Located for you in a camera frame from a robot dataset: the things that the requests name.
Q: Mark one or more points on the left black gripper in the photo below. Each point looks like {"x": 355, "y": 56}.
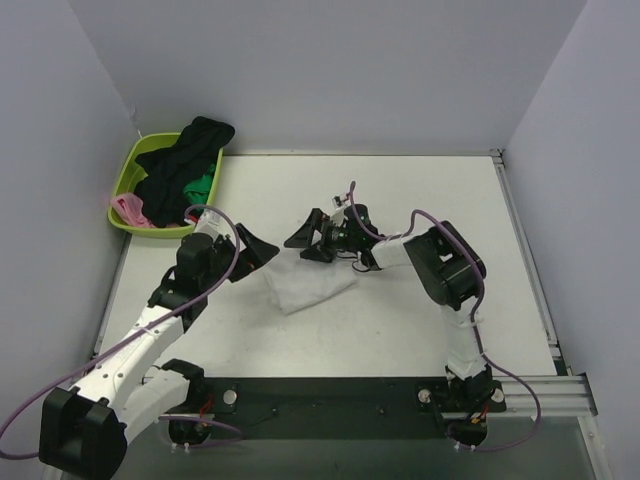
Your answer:
{"x": 239, "y": 251}

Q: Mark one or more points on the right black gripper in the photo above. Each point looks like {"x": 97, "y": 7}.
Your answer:
{"x": 323, "y": 236}

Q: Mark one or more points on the white t shirt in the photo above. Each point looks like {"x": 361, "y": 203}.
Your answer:
{"x": 296, "y": 284}

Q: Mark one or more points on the lime green plastic basket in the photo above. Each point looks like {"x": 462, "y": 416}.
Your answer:
{"x": 132, "y": 173}

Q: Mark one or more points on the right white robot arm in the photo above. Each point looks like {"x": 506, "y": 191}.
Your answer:
{"x": 449, "y": 270}

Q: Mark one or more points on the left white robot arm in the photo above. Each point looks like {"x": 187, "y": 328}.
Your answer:
{"x": 86, "y": 429}

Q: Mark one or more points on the green t shirt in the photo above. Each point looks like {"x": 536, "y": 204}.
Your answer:
{"x": 197, "y": 191}

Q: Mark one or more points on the black t shirt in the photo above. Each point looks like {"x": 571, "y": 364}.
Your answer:
{"x": 170, "y": 169}

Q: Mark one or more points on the pink t shirt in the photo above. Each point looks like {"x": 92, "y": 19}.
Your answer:
{"x": 126, "y": 211}

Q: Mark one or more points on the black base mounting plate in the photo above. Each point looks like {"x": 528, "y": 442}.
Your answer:
{"x": 338, "y": 408}

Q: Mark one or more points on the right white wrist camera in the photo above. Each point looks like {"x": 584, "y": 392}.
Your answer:
{"x": 341, "y": 205}

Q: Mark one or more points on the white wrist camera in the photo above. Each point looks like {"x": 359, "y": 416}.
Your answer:
{"x": 341, "y": 205}
{"x": 209, "y": 224}

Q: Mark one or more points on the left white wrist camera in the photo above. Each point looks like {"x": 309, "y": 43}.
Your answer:
{"x": 209, "y": 224}

